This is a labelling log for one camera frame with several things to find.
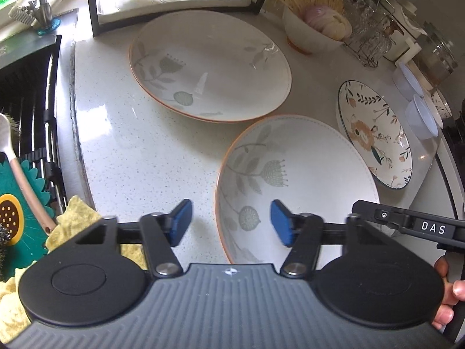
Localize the teal sunflower mat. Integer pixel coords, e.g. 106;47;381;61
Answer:
1;159;48;280

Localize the person's right hand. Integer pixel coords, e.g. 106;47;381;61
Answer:
432;256;464;330

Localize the purple onion half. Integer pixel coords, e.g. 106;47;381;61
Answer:
303;6;352;41

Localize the black sink drain rack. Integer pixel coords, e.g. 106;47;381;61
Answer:
1;32;66;214

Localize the large floral plate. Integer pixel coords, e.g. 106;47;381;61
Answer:
128;10;292;123
215;114;379;269

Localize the white small bowl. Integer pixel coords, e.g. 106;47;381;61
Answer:
405;94;439;140

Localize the small colourful floral plate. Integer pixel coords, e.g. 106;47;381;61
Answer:
337;80;413;190

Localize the pale blue plastic cup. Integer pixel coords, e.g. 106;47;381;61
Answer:
392;63;424;101

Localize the yellow dish cloth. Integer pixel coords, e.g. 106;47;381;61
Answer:
0;195;147;343

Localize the beige silicone spoon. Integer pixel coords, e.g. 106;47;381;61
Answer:
0;114;56;235

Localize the wire glass holder rack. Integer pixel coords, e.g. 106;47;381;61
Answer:
344;0;394;68

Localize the chrome sink faucet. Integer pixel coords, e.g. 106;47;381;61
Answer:
8;0;61;36

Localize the glass jar with lid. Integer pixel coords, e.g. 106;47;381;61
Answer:
413;22;458;88

